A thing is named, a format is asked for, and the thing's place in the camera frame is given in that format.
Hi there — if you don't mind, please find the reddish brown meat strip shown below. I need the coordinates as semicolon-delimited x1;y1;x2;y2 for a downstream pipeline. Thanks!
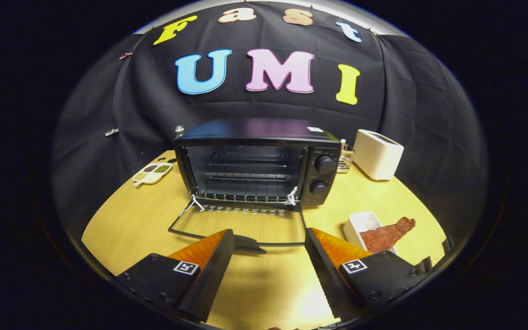
359;217;416;254

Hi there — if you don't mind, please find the white divided spice dish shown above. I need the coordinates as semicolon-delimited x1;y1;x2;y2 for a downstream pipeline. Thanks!
132;162;173;186

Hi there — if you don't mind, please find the clear glass jar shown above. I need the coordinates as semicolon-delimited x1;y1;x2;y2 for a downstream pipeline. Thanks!
337;139;355;174

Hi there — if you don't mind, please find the white rectangular ridged dish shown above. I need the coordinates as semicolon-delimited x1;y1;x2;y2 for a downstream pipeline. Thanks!
342;211;398;255

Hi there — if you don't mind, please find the black toaster oven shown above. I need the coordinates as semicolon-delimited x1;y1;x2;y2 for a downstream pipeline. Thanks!
168;118;341;253

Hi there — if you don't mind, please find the white slot toaster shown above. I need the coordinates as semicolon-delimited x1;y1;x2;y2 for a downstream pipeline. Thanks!
352;129;405;181

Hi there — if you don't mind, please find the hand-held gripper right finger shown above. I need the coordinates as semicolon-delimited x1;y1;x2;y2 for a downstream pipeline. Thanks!
304;227;429;321

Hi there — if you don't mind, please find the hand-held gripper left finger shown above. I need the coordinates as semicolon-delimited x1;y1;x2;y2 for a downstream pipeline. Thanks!
116;229;236;324

